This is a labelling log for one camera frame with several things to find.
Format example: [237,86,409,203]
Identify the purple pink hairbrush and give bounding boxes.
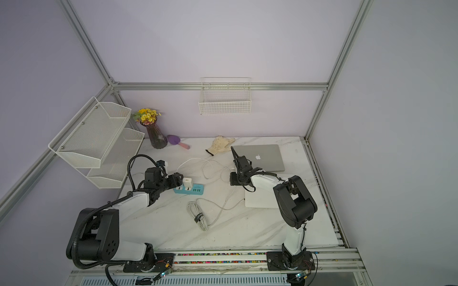
[167,135,190,150]

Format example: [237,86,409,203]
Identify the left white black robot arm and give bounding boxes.
[66,168,184,271]

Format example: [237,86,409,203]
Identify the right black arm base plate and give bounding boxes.
[266,251,316,271]

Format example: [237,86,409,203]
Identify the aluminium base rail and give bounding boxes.
[69,248,367,278]

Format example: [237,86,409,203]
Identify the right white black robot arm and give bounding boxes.
[230,152,318,272]

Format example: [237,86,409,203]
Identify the dark purple glass vase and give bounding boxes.
[140,122,168,149]

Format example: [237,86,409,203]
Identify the bundled white power cord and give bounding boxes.
[186,201,209,232]

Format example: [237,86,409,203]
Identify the silver apple laptop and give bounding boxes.
[233,144,285,172]

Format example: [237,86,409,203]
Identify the white wire wall basket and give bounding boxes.
[199,77,252,116]

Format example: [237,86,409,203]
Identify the beige work glove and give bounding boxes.
[206,135,236,156]

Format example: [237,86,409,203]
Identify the white two-tier mesh shelf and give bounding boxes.
[48,97,144,189]

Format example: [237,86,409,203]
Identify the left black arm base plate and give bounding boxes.
[123,253,175,273]

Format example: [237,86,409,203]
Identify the aluminium frame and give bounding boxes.
[1,1,373,225]

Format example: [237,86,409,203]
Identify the yellow artificial flowers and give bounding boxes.
[132,108,161,125]

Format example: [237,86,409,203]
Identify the white laptop charger brick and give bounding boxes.
[182,178,193,191]

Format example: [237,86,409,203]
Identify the teal power strip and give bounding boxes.
[173,184,204,195]

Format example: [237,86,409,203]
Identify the black corrugated cable conduit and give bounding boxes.
[70,154,162,286]

